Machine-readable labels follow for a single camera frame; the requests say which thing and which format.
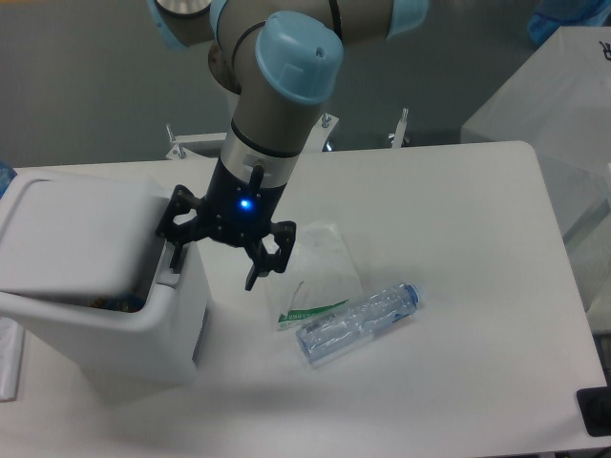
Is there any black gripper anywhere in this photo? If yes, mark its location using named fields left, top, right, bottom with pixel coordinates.
left=156, top=160, right=296, bottom=291

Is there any white push-button trash can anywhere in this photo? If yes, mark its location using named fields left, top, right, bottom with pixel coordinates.
left=1, top=170, right=211, bottom=385

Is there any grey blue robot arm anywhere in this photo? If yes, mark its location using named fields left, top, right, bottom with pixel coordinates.
left=148, top=1, right=429, bottom=287

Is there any clear plastic bag green strip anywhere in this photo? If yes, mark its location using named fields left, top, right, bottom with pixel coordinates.
left=263, top=221, right=364, bottom=331

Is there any clear plastic water bottle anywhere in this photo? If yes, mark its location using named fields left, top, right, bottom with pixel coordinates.
left=295, top=282, right=423, bottom=366

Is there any blue object at left edge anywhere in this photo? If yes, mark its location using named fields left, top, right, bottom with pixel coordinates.
left=0, top=161, right=16, bottom=198

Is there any black device at table edge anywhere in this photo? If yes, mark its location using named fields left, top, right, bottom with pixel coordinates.
left=577, top=386, right=611, bottom=437

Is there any white metal base frame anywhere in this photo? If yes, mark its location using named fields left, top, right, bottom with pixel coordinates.
left=165, top=107, right=410, bottom=160

